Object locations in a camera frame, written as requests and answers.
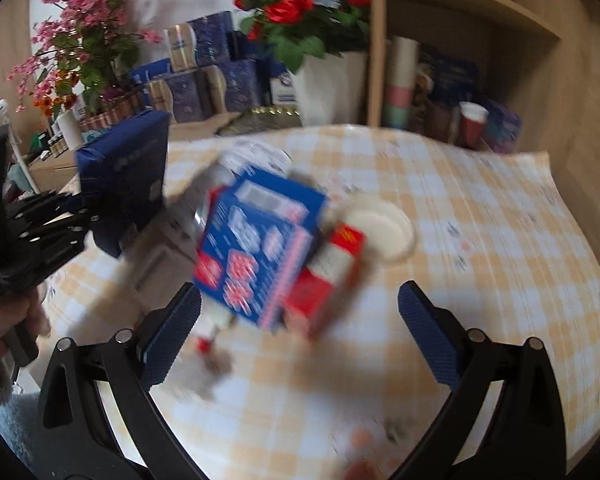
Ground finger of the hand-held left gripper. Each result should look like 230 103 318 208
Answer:
0 229 89 294
7 190 101 234

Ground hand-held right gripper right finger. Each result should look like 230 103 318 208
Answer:
395 281 566 480

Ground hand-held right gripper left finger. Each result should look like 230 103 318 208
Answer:
32 282 202 480

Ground clear plastic bottle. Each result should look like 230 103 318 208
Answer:
192 162 242 361

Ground red long packet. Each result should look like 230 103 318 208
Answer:
284 224 369 342

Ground round translucent plastic lid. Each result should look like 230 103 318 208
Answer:
329 193 417 264

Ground blue printed carton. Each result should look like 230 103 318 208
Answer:
192 166 329 334

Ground white printed package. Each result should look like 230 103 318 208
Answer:
220 138 294 174

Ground person's left forearm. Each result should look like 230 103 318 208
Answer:
0 360 37 443

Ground person's left hand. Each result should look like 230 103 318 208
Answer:
0 291 52 367

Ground row of small brown bottles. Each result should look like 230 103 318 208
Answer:
30 130 69 162

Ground orange flowers in white vase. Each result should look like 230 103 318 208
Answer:
32 72 84 152

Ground yellow checked tablecloth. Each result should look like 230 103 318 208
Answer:
45 122 600 480

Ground copper corrugated planter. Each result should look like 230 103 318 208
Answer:
79 94 147 132

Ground blue gold gift box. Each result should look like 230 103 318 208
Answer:
164 10 234 74
203 58 260 114
147 70 205 124

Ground long blue box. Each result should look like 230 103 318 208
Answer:
130 57 174 86

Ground pink blossom plant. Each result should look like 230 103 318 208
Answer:
7 0 172 112

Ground red paper cup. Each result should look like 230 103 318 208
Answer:
458 101 490 149

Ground blue pink small box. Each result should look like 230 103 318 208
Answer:
482 99 524 154

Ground gold blister tray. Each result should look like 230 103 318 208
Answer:
217 105 301 136

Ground stack of pastel paper cups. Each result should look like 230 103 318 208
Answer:
382 35 421 131

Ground dark blue starry box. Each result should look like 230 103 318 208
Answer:
420 44 481 107

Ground blue white carton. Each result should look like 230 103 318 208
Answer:
270 71 301 107

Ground red roses in white pot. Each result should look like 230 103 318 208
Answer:
232 0 374 129

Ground wooden shelf unit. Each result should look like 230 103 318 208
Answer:
367 0 564 154

